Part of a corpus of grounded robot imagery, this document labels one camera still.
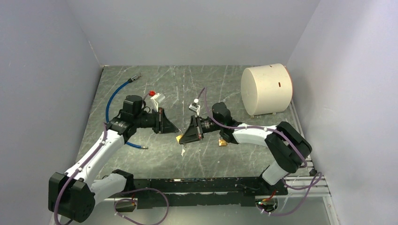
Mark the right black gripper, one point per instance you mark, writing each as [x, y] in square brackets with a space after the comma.
[194, 132]

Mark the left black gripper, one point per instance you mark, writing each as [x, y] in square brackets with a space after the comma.
[163, 124]

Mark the small brass padlock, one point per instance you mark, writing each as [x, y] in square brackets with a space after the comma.
[222, 142]

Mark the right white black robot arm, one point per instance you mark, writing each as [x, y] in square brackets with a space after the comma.
[287, 146]

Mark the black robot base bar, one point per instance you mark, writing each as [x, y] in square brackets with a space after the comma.
[243, 191]

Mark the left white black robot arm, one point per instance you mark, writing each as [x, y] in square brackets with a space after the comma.
[75, 193]

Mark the cream cylindrical container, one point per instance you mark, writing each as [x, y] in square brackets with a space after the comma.
[266, 89]

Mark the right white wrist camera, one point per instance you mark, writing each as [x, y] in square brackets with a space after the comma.
[195, 106]

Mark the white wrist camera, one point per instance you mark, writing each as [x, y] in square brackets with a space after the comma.
[195, 106]
[156, 98]

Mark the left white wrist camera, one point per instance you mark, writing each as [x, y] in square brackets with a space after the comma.
[156, 98]

